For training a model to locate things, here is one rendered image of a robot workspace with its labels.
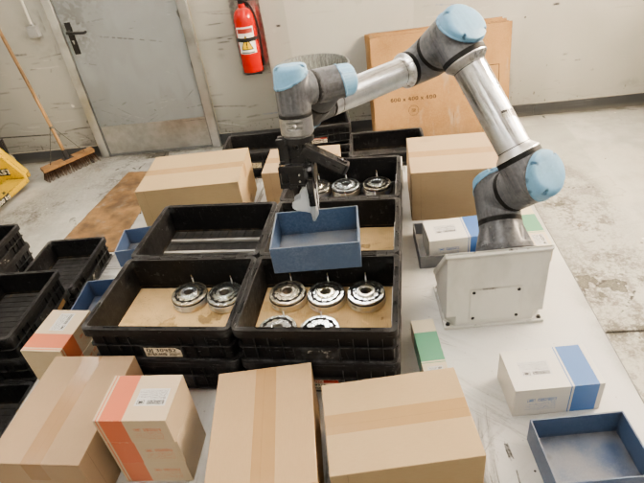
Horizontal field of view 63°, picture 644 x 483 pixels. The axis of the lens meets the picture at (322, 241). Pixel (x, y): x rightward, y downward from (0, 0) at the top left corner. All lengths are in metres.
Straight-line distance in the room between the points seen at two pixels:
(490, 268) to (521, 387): 0.31
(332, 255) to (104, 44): 3.72
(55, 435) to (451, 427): 0.85
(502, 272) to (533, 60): 3.25
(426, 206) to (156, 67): 3.08
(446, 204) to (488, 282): 0.57
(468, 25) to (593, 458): 1.03
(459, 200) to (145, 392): 1.25
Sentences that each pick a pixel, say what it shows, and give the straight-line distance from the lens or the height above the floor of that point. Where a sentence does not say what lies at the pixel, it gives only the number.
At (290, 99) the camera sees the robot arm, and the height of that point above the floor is 1.41.
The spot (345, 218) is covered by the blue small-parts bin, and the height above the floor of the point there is 1.10.
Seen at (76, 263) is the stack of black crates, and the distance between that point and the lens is 2.86.
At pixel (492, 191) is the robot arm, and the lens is 1.46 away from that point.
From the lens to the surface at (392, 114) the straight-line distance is 4.20.
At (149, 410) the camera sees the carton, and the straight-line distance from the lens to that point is 1.20.
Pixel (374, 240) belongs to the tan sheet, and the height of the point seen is 0.83.
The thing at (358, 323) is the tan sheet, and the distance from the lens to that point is 1.38.
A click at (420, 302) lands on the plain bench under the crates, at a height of 0.70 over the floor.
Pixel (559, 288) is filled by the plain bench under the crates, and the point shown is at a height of 0.70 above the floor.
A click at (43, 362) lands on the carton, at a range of 1.64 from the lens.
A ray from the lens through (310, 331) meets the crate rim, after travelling 1.23.
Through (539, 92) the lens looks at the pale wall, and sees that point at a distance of 4.66.
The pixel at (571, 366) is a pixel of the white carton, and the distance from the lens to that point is 1.38.
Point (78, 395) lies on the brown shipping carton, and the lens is 1.41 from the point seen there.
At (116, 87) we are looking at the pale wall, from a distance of 4.75.
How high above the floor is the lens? 1.79
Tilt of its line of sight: 35 degrees down
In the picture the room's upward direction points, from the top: 8 degrees counter-clockwise
